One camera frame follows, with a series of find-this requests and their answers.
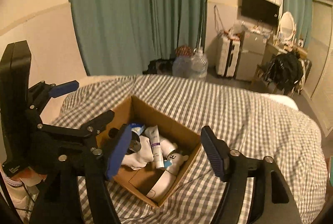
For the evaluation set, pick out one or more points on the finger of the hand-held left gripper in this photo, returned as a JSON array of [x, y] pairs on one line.
[[98, 122], [66, 88]]

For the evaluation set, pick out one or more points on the white dressing table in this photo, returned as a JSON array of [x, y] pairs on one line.
[[270, 49]]

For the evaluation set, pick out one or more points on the white knit glove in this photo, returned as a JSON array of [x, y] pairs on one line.
[[141, 157]]

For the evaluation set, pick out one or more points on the clear water jug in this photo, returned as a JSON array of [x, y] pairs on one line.
[[199, 65], [182, 66]]

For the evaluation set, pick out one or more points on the green curtain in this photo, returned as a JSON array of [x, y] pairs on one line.
[[296, 3], [179, 5], [109, 10]]

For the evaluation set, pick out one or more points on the grey checked blanket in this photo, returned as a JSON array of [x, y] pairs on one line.
[[234, 114]]

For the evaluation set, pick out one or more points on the white rounded container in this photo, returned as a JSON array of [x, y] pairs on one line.
[[162, 185]]

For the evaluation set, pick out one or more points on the wooden chair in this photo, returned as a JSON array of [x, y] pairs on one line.
[[257, 72]]

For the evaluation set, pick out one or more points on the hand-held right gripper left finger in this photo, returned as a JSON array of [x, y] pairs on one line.
[[119, 151]]

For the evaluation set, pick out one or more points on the person's left hand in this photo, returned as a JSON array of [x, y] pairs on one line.
[[43, 148]]

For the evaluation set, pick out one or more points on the black clothing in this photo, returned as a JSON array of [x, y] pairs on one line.
[[283, 70]]

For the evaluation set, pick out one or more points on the white suitcase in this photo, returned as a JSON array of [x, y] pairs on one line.
[[227, 57]]

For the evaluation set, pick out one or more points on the black wall television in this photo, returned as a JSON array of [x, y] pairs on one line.
[[260, 8]]

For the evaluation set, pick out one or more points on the white bear toy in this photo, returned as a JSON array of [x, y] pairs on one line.
[[175, 159]]

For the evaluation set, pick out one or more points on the patterned bag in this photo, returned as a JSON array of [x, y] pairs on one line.
[[184, 50]]

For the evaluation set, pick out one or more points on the white oval mirror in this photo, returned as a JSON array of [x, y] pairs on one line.
[[286, 25]]

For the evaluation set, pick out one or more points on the white cream tube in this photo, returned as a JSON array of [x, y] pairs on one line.
[[156, 146]]

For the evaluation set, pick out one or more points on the blue tissue packet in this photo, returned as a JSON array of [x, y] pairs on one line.
[[136, 128]]

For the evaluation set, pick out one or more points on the white pole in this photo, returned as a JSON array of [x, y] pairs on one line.
[[201, 31]]

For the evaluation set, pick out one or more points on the silver mini fridge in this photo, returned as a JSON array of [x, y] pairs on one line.
[[251, 57]]

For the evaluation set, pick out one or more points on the brown cardboard box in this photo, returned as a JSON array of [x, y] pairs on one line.
[[179, 133]]

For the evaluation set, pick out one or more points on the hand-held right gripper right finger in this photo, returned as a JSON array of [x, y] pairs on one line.
[[213, 156]]

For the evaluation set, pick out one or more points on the round metal tin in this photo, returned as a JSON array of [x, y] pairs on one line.
[[135, 145]]

